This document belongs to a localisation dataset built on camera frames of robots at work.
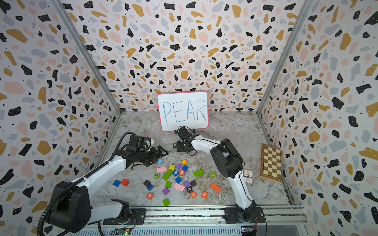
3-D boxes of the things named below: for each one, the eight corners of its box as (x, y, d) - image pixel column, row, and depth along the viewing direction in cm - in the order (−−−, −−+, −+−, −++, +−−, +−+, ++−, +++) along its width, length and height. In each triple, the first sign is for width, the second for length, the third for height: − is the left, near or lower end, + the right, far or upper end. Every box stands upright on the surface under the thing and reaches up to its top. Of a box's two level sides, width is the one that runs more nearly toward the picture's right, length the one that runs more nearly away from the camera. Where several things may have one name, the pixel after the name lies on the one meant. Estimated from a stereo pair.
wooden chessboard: (258, 177, 90) (260, 174, 87) (261, 145, 105) (263, 143, 102) (279, 183, 88) (282, 181, 85) (279, 150, 102) (281, 148, 100)
